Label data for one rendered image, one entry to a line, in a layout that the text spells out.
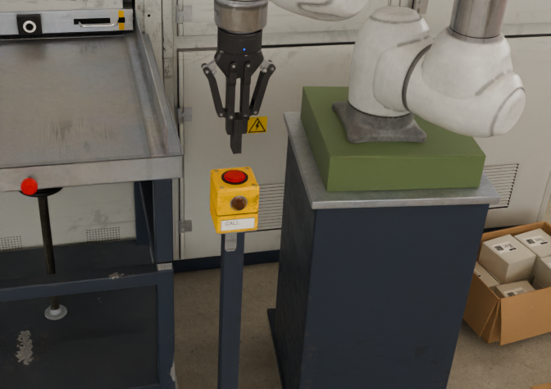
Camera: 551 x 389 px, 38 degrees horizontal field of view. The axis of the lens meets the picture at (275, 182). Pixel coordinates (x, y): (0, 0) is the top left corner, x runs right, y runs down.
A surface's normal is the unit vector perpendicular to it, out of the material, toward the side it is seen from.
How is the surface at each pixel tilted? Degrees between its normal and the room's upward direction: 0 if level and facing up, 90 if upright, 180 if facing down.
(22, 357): 0
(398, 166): 90
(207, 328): 0
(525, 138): 90
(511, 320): 71
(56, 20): 90
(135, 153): 0
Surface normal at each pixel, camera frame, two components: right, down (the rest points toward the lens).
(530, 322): 0.37, 0.25
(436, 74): -0.83, 0.18
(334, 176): 0.14, 0.53
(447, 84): -0.67, 0.33
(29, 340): 0.06, -0.85
